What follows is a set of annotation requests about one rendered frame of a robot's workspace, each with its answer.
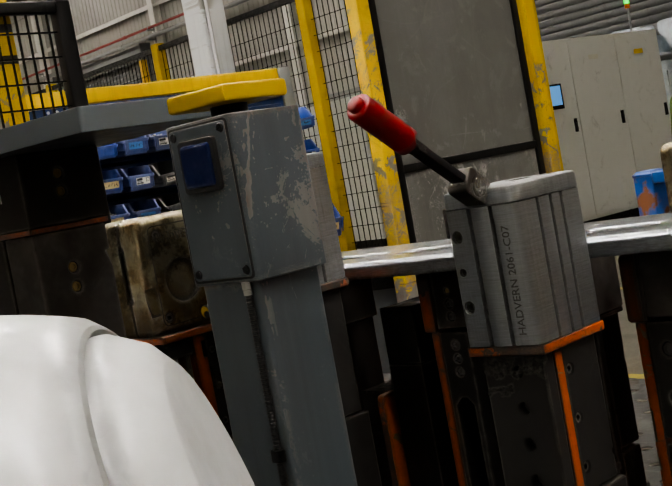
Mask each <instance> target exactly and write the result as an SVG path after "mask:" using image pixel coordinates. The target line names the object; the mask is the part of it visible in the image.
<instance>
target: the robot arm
mask: <svg viewBox="0 0 672 486"><path fill-rule="evenodd" d="M0 486H255V485H254V483H253V480H252V478H251V476H250V474H249V472H248V470H247V468H246V466H245V464H244V462H243V460H242V458H241V456H240V454H239V453H238V451H237V449H236V447H235V445H234V443H233V441H232V439H231V438H230V436H229V434H228V432H227V431H226V429H225V427H224V425H223V424H222V422H221V420H220V418H219V417H218V415H217V413H216V412H215V410H214V409H213V407H212V405H211V404H210V402H209V401H208V399H207V398H206V396H205V395H204V393H203V392H202V391H201V389H200V388H199V386H198V385H197V384H196V382H195V381H194V379H193V378H192V377H191V376H190V375H189V374H188V373H187V372H186V371H185V369H184V368H183V367H182V366H180V365H179V364H178V363H176V362H175V361H174V360H172V359H171V358H169V357H168V356H167V355H165V354H164V353H163V352H161V351H160V350H158V349H157V348H156V347H154V346H153V345H151V344H149V343H145V342H140V341H136V340H132V339H128V338H123V337H119V336H118V335H117V334H115V333H114V332H113V331H111V330H109V329H108V328H106V327H103V326H101V325H99V324H97V323H95V322H93V321H90V320H88V319H85V318H77V317H65V316H44V315H2V316H0Z"/></svg>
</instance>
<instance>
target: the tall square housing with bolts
mask: <svg viewBox="0 0 672 486"><path fill-rule="evenodd" d="M307 159H308V164H309V169H310V168H311V169H310V175H311V180H312V186H313V191H314V197H315V202H316V207H317V213H318V218H319V224H320V229H321V235H322V240H323V245H324V251H325V256H326V263H325V264H322V265H318V266H317V270H318V275H319V280H320V286H321V291H322V297H323V302H324V307H325V313H326V318H327V324H328V329H329V335H330V340H331V345H332V351H333V356H334V362H335V367H336V372H337V378H338V383H339V389H340V394H341V400H342V405H343V410H344V416H345V421H346V427H347V432H348V437H349V443H350V448H351V454H352V459H353V465H354V470H355V475H356V481H357V486H382V482H381V476H380V471H379V466H378V460H377V455H376V449H375V444H374V438H373V433H372V427H371V422H370V417H369V411H368V410H362V408H361V403H360V397H359V392H358V386H357V381H356V375H355V370H354V364H353V359H352V354H351V348H350V343H349V337H348V332H347V326H346V321H345V315H344V310H343V305H342V299H341V294H340V289H339V288H341V287H344V286H348V285H349V280H348V278H347V277H346V276H345V271H344V265H343V260H342V254H341V249H340V243H339V238H338V233H337V227H336V222H335V216H334V211H333V205H332V200H331V194H330V189H329V184H328V178H327V173H326V167H325V166H324V165H325V162H324V157H323V154H322V152H314V153H307ZM320 166H322V167H320ZM315 167H317V168H315ZM344 277H345V278H344Z"/></svg>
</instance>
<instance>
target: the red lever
mask: <svg viewBox="0 0 672 486"><path fill-rule="evenodd" d="M347 116H348V118H349V119H350V120H351V121H352V122H354V123H355V124H357V125H358V126H360V127H361V128H362V129H364V130H365V131H367V132H368V133H370V134H371V135H372V136H374V137H375V138H377V139H378V140H380V141H381V142H382V143H384V144H385V145H387V146H388V147H389V148H391V149H392V150H393V151H395V152H396V153H398V154H399V155H406V154H408V153H409V154H411V155H413V156H414V157H415V158H417V159H418V160H420V161H421V162H422V163H424V164H425V165H426V166H428V167H429V168H431V169H432V170H433V171H435V172H436V173H438V174H439V175H440V176H442V177H443V178H445V179H446V180H447V181H449V187H448V193H449V195H451V196H452V197H454V198H455V199H456V200H458V201H459V202H461V203H462V204H464V205H465V206H467V207H469V206H476V205H483V204H486V202H487V201H486V197H487V188H488V187H489V186H490V181H489V179H487V178H486V177H485V176H483V175H482V174H481V173H479V172H478V171H477V170H475V169H474V168H472V167H469V168H463V169H456V168H455V167H454V166H452V165H451V164H450V163H448V162H447V161H445V160H444V159H443V158H441V157H440V156H439V155H437V154H436V153H434V152H433V151H432V150H430V149H429V148H428V147H427V146H425V145H424V144H423V143H421V142H420V141H419V140H417V139H416V135H417V131H416V130H415V129H413V128H412V127H411V126H409V125H408V124H406V123H405V122H404V121H402V120H401V119H399V118H398V117H397V116H395V115H394V114H393V113H391V112H390V111H389V110H387V109H386V108H385V107H383V106H382V105H380V104H379V103H378V102H376V101H375V100H374V99H372V98H371V97H370V96H368V95H366V94H360V95H357V96H355V97H353V98H351V99H350V100H349V102H348V105H347Z"/></svg>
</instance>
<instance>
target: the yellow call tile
mask: <svg viewBox="0 0 672 486"><path fill-rule="evenodd" d="M286 93H287V88H286V83H285V80H284V79H283V78H276V79H265V80H255V81H244V82H234V83H223V84H219V85H215V86H212V87H208V88H205V89H201V90H197V91H194V92H190V93H186V94H183V95H179V96H176V97H172V98H169V99H168V100H167V107H168V112H169V114H170V115H181V114H189V113H198V112H206V111H211V117H214V116H218V115H222V114H226V113H232V112H239V111H248V110H249V109H248V104H251V103H255V102H259V101H263V100H267V99H271V98H275V97H279V96H283V95H285V94H286Z"/></svg>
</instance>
